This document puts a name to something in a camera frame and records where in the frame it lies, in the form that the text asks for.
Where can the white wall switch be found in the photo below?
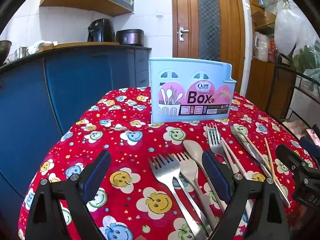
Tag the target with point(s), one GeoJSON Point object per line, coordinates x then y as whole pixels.
{"type": "Point", "coordinates": [159, 14]}

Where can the white cloth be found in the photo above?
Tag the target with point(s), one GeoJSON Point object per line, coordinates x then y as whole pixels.
{"type": "Point", "coordinates": [37, 46]}

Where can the large metal fork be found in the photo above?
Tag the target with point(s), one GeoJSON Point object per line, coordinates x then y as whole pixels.
{"type": "Point", "coordinates": [165, 170]}

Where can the green leafy vegetables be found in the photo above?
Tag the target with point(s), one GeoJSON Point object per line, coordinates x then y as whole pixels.
{"type": "Point", "coordinates": [306, 57]}

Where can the white plastic bag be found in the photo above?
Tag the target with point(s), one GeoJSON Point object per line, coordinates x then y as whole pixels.
{"type": "Point", "coordinates": [287, 32]}

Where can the red bottle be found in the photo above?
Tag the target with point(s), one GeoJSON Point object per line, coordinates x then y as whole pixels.
{"type": "Point", "coordinates": [271, 51]}

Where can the wooden shelf unit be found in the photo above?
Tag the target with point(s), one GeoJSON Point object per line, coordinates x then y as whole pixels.
{"type": "Point", "coordinates": [262, 75]}

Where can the black air fryer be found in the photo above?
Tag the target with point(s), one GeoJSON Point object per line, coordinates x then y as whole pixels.
{"type": "Point", "coordinates": [101, 30]}

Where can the red smiley flower tablecloth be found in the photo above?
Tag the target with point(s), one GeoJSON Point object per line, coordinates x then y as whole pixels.
{"type": "Point", "coordinates": [140, 140]}

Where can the blue kitchen counter cabinet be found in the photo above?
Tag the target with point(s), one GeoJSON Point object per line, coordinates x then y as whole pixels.
{"type": "Point", "coordinates": [75, 85]}

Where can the dark rice cooker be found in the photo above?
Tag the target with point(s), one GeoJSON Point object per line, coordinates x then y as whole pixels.
{"type": "Point", "coordinates": [130, 37]}

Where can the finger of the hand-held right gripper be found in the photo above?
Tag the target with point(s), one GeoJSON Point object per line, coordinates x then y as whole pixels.
{"type": "Point", "coordinates": [291, 158]}
{"type": "Point", "coordinates": [311, 145]}

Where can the pale beige chopstick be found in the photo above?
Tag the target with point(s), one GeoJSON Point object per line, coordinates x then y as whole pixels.
{"type": "Point", "coordinates": [233, 155]}
{"type": "Point", "coordinates": [228, 156]}

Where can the eggs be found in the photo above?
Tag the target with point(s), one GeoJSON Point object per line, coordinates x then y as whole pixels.
{"type": "Point", "coordinates": [295, 127]}

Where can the beige spoon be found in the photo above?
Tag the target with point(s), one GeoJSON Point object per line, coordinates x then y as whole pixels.
{"type": "Point", "coordinates": [193, 150]}

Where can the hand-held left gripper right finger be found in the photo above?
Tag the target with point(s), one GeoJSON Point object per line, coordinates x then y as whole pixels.
{"type": "Point", "coordinates": [215, 173]}

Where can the cardboard box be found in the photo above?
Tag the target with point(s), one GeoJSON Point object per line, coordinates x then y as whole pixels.
{"type": "Point", "coordinates": [262, 20]}

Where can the dark wok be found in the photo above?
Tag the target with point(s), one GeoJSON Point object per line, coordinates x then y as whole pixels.
{"type": "Point", "coordinates": [4, 51]}

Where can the small metal fork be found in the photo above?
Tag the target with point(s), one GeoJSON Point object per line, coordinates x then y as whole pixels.
{"type": "Point", "coordinates": [213, 140]}

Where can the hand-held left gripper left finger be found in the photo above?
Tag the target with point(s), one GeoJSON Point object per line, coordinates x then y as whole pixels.
{"type": "Point", "coordinates": [100, 166]}

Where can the beige fork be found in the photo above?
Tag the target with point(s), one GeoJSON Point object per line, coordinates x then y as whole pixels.
{"type": "Point", "coordinates": [189, 170]}

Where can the metal cup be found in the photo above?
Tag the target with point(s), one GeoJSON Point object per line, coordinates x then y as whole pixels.
{"type": "Point", "coordinates": [21, 52]}

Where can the white pitcher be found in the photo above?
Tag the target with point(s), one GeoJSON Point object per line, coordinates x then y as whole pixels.
{"type": "Point", "coordinates": [261, 46]}

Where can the wooden door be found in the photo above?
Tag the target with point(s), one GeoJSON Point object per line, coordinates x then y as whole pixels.
{"type": "Point", "coordinates": [210, 25]}

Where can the light blue utensil box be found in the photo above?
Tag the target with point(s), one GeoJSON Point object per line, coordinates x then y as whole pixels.
{"type": "Point", "coordinates": [175, 67]}

